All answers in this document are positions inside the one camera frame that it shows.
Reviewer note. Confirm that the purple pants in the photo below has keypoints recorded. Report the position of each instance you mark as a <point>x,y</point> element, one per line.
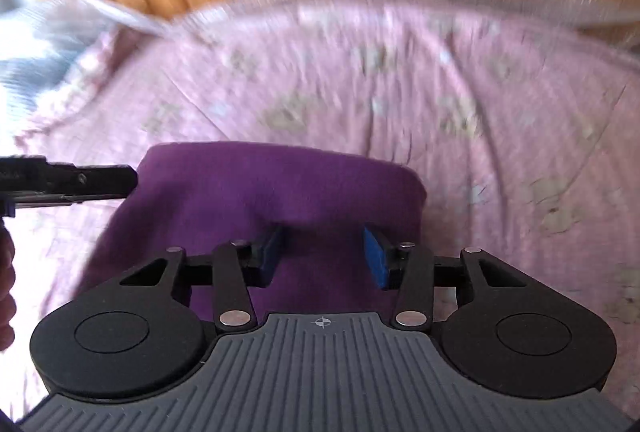
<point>250,182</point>

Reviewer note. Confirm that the person's left hand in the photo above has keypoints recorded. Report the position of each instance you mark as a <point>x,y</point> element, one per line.
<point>6,292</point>

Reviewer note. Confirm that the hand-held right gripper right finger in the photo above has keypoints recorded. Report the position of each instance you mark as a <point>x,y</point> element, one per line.
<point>375,257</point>

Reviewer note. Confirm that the pink bear printed blanket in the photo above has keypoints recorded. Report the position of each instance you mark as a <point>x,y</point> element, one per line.
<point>400,102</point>

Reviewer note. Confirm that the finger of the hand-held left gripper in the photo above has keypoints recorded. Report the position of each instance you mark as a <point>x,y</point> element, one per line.
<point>95,182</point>

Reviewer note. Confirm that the grey-blue woven mat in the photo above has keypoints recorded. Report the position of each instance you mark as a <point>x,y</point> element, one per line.
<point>30,62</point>

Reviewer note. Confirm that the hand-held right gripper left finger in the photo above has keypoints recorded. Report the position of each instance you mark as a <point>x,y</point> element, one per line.
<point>271,254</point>

